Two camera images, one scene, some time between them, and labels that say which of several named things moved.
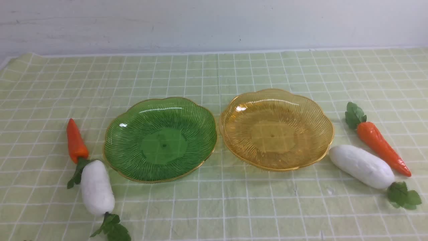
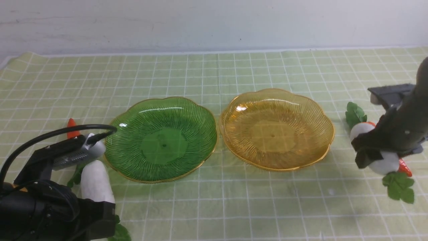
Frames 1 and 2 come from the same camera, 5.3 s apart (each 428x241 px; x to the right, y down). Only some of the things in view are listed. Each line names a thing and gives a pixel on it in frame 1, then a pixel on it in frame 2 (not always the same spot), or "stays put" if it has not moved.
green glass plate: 159,140 stays put
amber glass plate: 275,130 stays put
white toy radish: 367,169 to 399,185
